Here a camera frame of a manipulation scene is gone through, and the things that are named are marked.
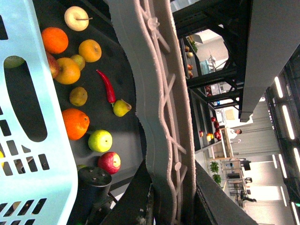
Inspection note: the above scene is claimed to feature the yellow green pear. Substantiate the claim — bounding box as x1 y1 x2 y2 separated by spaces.
113 99 132 117

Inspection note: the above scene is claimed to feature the red chili pepper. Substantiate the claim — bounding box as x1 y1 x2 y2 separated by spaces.
96 69 116 105

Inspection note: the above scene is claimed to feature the green apple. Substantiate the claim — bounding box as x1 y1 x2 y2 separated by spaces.
88 129 113 152

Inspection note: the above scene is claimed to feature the red apple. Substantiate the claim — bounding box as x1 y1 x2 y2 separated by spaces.
97 152 121 175

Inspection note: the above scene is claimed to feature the brown kiwi fruit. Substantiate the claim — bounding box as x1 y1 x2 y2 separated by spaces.
69 87 88 106

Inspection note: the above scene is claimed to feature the large orange on tray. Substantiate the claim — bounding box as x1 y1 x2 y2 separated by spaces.
62 108 90 141

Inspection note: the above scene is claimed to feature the person in white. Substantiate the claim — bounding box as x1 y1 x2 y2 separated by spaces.
227 128 242 144

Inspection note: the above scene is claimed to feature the yellow orange round pear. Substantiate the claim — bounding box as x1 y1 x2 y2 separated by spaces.
78 39 102 63

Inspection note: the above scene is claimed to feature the yellow orange apple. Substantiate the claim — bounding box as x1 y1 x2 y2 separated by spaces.
55 57 81 85

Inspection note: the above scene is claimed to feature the pale apple with long stem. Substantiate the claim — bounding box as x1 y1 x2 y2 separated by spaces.
64 6 93 31

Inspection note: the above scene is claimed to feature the small orange top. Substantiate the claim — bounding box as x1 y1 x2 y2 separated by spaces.
41 27 68 54

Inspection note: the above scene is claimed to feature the light blue shopping basket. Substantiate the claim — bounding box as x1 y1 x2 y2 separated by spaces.
0 0 77 225

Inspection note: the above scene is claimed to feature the grey basket handle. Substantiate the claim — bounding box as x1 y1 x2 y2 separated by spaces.
108 0 196 225

